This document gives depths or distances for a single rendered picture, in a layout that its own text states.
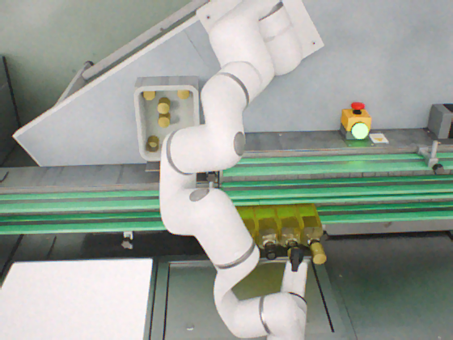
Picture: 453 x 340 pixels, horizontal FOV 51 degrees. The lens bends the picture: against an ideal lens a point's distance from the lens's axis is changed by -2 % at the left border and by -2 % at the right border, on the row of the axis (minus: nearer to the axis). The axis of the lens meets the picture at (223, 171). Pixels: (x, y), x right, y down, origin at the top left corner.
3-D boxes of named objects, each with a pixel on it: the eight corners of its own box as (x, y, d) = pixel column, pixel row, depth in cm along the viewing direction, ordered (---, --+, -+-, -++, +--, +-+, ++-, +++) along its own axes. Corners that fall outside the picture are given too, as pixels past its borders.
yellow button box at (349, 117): (339, 129, 147) (345, 140, 141) (341, 106, 143) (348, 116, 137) (361, 129, 147) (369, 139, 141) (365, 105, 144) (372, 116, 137)
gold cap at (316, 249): (319, 240, 121) (323, 251, 118) (325, 248, 123) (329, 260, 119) (306, 246, 122) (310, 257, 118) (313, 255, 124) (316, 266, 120)
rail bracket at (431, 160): (412, 152, 138) (431, 176, 126) (417, 129, 134) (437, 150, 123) (425, 151, 138) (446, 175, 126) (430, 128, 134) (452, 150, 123)
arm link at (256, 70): (221, 115, 94) (181, 40, 88) (277, 59, 109) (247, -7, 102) (258, 108, 88) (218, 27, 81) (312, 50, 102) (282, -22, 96)
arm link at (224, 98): (193, 79, 92) (146, 120, 84) (247, 64, 83) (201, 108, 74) (226, 138, 98) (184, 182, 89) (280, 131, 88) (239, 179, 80)
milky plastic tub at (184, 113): (143, 147, 147) (140, 161, 139) (136, 77, 136) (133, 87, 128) (201, 146, 147) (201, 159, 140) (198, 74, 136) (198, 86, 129)
